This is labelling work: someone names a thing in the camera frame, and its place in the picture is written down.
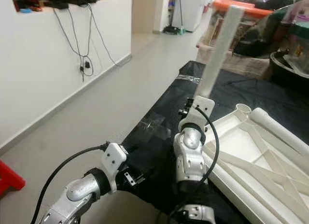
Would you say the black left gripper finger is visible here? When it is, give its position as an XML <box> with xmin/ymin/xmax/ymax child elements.
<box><xmin>126</xmin><ymin>170</ymin><xmax>145</xmax><ymax>187</ymax></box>

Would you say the clear tape strip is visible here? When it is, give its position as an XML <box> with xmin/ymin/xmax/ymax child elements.
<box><xmin>175</xmin><ymin>74</ymin><xmax>203</xmax><ymax>84</ymax></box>

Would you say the clear tape patch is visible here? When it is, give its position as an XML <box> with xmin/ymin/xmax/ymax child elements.
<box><xmin>139</xmin><ymin>113</ymin><xmax>173</xmax><ymax>140</ymax></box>

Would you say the black tablecloth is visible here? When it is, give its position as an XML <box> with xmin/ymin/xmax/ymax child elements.
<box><xmin>121</xmin><ymin>60</ymin><xmax>309</xmax><ymax>224</ymax></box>

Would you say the beige cloth covered bench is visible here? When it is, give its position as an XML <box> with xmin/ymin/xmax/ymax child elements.
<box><xmin>196</xmin><ymin>38</ymin><xmax>276</xmax><ymax>80</ymax></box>

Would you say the mop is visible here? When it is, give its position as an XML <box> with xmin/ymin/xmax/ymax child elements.
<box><xmin>162</xmin><ymin>0</ymin><xmax>184</xmax><ymax>35</ymax></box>

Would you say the white plastic table top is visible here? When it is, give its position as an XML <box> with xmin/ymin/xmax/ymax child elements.
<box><xmin>200</xmin><ymin>102</ymin><xmax>309</xmax><ymax>224</ymax></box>

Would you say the white appliance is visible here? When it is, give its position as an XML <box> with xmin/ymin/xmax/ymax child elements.
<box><xmin>171</xmin><ymin>0</ymin><xmax>208</xmax><ymax>32</ymax></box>

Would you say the black bag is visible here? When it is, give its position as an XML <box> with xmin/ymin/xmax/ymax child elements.
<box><xmin>234</xmin><ymin>0</ymin><xmax>309</xmax><ymax>58</ymax></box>

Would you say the black round basin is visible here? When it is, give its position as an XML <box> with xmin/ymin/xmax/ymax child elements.
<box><xmin>269</xmin><ymin>49</ymin><xmax>309</xmax><ymax>94</ymax></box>

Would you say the red plastic stool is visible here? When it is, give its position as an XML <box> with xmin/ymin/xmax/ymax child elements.
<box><xmin>0</xmin><ymin>159</ymin><xmax>26</xmax><ymax>193</ymax></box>

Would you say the orange lid storage box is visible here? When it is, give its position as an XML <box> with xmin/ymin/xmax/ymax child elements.
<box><xmin>203</xmin><ymin>0</ymin><xmax>273</xmax><ymax>48</ymax></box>

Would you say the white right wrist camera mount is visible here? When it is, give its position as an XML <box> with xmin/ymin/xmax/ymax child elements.
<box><xmin>178</xmin><ymin>95</ymin><xmax>215</xmax><ymax>133</ymax></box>

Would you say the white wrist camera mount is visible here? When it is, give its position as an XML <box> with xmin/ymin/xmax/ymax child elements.
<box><xmin>178</xmin><ymin>95</ymin><xmax>215</xmax><ymax>133</ymax></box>
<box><xmin>100</xmin><ymin>142</ymin><xmax>128</xmax><ymax>193</ymax></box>

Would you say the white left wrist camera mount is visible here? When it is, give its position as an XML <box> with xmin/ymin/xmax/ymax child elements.
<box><xmin>100</xmin><ymin>142</ymin><xmax>128</xmax><ymax>193</ymax></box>

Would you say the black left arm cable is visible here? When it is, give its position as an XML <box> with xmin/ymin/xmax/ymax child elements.
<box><xmin>31</xmin><ymin>143</ymin><xmax>111</xmax><ymax>224</ymax></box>

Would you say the black wall cable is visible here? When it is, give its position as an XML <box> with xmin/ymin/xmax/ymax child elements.
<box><xmin>53</xmin><ymin>7</ymin><xmax>95</xmax><ymax>82</ymax></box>
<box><xmin>87</xmin><ymin>4</ymin><xmax>133</xmax><ymax>68</ymax></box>

